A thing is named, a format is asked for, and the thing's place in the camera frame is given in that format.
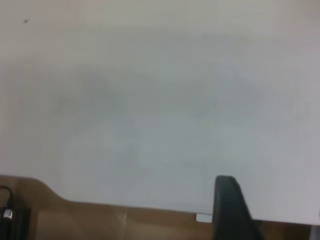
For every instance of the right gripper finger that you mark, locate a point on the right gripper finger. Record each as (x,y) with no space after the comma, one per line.
(230,210)

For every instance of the small white tag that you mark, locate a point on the small white tag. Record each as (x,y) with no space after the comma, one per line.
(203,218)

